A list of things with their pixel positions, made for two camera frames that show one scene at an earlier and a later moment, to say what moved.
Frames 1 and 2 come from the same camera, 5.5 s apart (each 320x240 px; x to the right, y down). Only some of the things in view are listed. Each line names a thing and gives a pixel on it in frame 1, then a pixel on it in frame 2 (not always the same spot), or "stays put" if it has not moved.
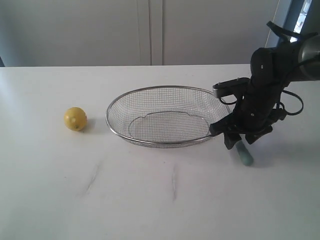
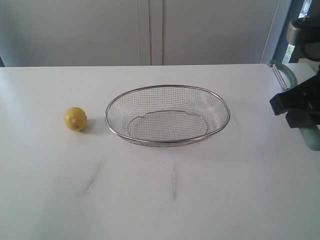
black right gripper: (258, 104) to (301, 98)
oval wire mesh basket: (165, 116) stays put
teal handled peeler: (244, 151) to (310, 133)
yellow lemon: (75, 118) stays put
